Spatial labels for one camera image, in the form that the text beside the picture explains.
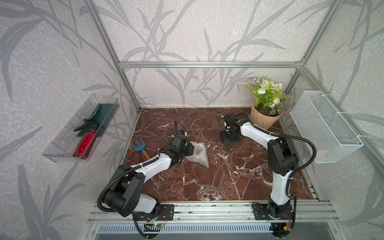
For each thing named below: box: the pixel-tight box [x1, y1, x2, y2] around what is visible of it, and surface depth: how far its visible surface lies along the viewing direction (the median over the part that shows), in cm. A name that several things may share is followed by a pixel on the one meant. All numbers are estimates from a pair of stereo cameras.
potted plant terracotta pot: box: [243, 76, 294, 130], surface depth 95 cm
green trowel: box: [76, 103, 119, 137], surface depth 71 cm
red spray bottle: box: [72, 122, 101, 160], surface depth 61 cm
